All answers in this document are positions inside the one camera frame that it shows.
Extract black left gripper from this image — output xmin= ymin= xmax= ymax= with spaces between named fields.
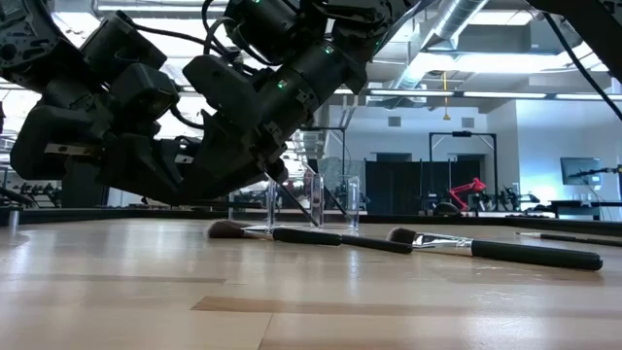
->
xmin=10 ymin=94 xmax=206 ymax=206

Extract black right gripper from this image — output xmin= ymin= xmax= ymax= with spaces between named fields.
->
xmin=184 ymin=104 xmax=317 ymax=203

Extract black makeup brush dark bristles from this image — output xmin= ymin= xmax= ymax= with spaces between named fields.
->
xmin=264 ymin=170 xmax=321 ymax=228
xmin=338 ymin=233 xmax=415 ymax=256

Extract large fan makeup brush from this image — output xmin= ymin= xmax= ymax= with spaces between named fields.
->
xmin=207 ymin=219 xmax=342 ymax=247

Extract thick-handled black makeup brush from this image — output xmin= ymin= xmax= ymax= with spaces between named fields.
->
xmin=386 ymin=227 xmax=605 ymax=272

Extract clear acrylic brush organizer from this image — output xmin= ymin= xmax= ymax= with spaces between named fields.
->
xmin=226 ymin=169 xmax=362 ymax=230

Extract black partition panel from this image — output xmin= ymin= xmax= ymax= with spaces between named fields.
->
xmin=60 ymin=162 xmax=111 ymax=209

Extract long light bar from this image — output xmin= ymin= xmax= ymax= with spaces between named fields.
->
xmin=334 ymin=87 xmax=622 ymax=101

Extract yellow hanging pendant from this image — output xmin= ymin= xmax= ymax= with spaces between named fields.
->
xmin=440 ymin=71 xmax=452 ymax=123

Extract black background robot equipment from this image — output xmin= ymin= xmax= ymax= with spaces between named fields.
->
xmin=485 ymin=187 xmax=540 ymax=213

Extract dark background table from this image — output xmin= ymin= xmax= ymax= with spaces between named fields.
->
xmin=522 ymin=197 xmax=622 ymax=223

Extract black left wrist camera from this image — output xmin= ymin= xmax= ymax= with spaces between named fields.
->
xmin=109 ymin=61 xmax=182 ymax=128

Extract black aluminium table frame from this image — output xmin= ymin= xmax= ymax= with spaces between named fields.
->
xmin=0 ymin=206 xmax=622 ymax=238

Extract wide black partition wall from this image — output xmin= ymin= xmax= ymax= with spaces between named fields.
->
xmin=364 ymin=153 xmax=487 ymax=216

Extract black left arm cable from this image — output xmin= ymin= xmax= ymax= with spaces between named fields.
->
xmin=116 ymin=18 xmax=229 ymax=57

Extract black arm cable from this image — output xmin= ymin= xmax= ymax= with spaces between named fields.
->
xmin=542 ymin=12 xmax=622 ymax=123
xmin=116 ymin=18 xmax=229 ymax=57

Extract smooth silver ventilation duct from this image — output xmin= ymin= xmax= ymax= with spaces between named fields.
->
xmin=388 ymin=0 xmax=490 ymax=93

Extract wall monitor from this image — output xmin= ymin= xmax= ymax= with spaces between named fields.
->
xmin=559 ymin=156 xmax=604 ymax=188

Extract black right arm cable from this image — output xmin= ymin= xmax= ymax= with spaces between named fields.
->
xmin=542 ymin=12 xmax=622 ymax=123

